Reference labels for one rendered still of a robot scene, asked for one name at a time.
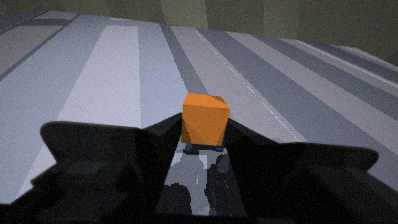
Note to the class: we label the orange block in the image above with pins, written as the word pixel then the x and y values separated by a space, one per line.
pixel 204 119

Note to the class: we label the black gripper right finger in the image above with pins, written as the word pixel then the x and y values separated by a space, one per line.
pixel 264 169

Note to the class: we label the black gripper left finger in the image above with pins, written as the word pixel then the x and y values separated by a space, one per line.
pixel 148 152

